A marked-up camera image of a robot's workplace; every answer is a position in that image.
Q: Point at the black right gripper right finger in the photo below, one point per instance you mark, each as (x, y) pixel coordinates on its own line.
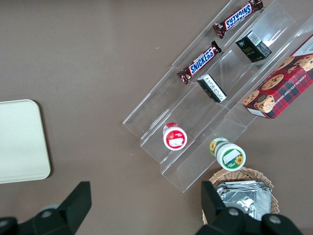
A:
(217, 218)

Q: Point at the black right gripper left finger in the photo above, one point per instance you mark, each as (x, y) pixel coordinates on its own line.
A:
(66, 215)

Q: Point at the light wicker basket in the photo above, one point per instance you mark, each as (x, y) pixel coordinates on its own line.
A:
(234, 175)

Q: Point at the cream plastic tray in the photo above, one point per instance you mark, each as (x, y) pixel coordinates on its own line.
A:
(19, 142)

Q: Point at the silver foil wrapped pack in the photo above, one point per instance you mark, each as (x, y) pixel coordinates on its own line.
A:
(244, 198)

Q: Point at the green lid sunflower cup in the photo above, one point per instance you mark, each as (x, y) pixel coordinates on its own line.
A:
(231, 156)

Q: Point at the red lid yogurt cup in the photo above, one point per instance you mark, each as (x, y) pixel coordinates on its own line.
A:
(175, 139)

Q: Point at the clear acrylic stepped display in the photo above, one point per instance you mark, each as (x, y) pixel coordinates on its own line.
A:
(156, 115)

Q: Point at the small black carton white label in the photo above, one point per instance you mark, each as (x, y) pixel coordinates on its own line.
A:
(212, 88)

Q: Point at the red tartan cookie box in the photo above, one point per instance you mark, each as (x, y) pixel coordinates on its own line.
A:
(281, 90)

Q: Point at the Snickers chocolate bar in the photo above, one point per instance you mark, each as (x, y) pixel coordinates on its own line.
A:
(238, 18)
(200, 62)

